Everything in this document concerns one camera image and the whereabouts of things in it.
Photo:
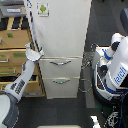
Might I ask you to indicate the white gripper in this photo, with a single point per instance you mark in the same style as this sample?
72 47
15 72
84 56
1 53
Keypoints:
33 55

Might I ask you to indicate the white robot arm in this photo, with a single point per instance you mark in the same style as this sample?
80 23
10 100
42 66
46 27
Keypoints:
13 91

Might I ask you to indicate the white fridge bottom drawer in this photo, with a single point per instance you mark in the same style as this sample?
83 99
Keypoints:
61 88

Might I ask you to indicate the wooden drawer cabinet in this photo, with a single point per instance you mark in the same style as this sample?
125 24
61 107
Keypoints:
14 35

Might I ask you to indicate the green android sticker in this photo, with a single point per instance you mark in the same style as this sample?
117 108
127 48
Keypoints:
43 9

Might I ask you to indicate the grey box on shelf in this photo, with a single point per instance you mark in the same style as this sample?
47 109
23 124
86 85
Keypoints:
13 11

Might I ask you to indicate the white blue robot body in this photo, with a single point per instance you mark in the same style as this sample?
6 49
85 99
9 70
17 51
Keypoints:
110 70

